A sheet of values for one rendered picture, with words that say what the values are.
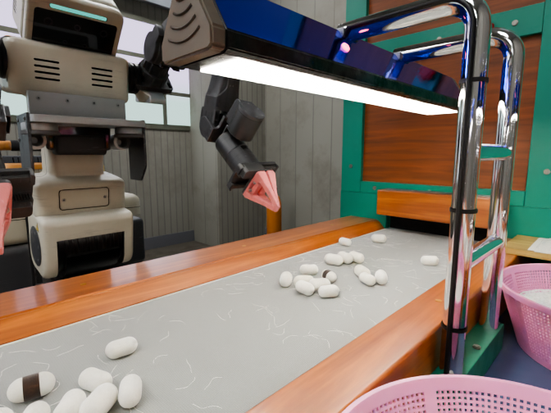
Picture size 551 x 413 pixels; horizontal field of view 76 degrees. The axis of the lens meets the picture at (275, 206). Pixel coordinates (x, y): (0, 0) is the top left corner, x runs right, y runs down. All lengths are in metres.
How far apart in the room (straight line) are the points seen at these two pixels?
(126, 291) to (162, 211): 3.26
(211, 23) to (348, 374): 0.32
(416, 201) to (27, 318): 0.83
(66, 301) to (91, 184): 0.54
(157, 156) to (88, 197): 2.74
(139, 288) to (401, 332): 0.37
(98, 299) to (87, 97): 0.61
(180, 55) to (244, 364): 0.31
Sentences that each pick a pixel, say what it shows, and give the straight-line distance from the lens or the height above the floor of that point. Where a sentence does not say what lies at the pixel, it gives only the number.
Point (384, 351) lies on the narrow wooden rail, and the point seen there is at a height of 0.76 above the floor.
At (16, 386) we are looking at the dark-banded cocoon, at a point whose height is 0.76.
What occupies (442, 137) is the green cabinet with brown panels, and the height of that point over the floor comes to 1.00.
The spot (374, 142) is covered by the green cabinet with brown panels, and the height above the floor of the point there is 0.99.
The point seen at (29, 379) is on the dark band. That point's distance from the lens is 0.41.
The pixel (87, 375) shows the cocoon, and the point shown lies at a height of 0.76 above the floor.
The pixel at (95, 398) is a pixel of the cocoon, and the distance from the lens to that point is 0.36.
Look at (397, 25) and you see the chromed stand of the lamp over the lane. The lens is 0.46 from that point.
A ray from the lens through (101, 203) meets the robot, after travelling 1.07.
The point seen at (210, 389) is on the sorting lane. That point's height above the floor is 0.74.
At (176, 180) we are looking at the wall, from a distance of 3.87.
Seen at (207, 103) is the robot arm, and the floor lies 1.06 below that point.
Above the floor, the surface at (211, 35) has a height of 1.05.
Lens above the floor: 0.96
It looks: 9 degrees down
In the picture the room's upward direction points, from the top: straight up
